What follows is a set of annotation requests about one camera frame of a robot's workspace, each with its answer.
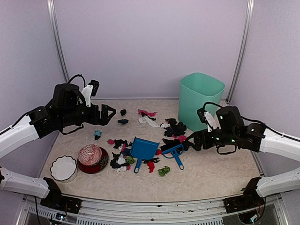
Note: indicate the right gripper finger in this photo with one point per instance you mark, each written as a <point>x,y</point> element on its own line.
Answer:
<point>193,137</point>
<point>188,144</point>

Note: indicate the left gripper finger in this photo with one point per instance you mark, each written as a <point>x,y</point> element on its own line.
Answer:
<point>107,110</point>
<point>105,118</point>

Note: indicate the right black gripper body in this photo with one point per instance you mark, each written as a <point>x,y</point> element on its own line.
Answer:
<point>207,143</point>

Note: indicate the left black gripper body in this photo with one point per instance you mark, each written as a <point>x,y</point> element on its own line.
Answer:
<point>93,118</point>

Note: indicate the blue hand brush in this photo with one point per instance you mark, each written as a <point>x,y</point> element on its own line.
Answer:
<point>173,152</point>

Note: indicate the teal plastic waste bin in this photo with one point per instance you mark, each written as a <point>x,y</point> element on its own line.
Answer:
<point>195,90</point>

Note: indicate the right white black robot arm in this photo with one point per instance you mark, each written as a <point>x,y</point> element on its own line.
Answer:
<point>228,129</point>

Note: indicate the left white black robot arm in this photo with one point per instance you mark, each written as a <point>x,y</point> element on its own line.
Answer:
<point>69,106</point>

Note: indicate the light blue paper scrap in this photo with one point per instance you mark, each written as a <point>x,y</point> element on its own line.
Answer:
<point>97,134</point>

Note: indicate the black paper scrap far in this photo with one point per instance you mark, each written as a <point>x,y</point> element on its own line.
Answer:
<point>123,112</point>

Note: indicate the dark blue paper scrap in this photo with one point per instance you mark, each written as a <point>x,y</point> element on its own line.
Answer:
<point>123,121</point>

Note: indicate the black scrap pile centre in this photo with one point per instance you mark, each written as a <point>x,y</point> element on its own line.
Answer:
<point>177,131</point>

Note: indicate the pink small paper scrap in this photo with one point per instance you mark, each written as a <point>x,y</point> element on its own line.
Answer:
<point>110,141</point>

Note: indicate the red patterned bowl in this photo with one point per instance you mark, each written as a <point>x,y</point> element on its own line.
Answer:
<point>89,155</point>

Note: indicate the white paper scrap long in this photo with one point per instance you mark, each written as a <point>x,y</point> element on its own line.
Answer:
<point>147,120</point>

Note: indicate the green paper scrap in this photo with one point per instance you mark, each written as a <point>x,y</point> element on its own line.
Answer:
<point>163,171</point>

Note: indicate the mixed scrap pile left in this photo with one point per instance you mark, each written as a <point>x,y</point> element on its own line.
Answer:
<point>122,161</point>

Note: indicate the pink paper scrap far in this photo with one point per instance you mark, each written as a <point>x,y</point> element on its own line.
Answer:
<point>144,112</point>

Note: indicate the blue plastic dustpan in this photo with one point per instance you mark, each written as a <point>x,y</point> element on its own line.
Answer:
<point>143,150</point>

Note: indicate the red paper scrap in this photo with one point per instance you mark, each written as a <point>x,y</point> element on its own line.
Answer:
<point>151,166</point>

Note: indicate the white scalloped dish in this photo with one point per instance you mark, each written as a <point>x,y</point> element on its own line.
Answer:
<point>64,169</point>

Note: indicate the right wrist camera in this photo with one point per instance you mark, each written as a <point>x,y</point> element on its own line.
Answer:
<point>206,118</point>

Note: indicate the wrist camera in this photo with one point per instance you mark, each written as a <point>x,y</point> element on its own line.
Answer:
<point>206,118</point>
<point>89,91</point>

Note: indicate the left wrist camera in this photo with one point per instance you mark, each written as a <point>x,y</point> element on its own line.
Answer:
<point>89,91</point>

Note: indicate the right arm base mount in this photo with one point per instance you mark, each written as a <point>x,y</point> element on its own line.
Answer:
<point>249,198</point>

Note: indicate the front aluminium rail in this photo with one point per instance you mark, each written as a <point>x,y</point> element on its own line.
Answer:
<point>106,212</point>

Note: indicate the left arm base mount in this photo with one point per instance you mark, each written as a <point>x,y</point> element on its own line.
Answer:
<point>55,200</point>

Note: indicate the left metal corner post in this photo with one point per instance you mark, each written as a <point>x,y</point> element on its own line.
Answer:
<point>58,46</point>

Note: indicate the metal corner post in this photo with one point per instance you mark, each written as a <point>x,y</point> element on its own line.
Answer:
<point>58,46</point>
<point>242,50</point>

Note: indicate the right metal corner post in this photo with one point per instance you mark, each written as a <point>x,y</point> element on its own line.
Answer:
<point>242,50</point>

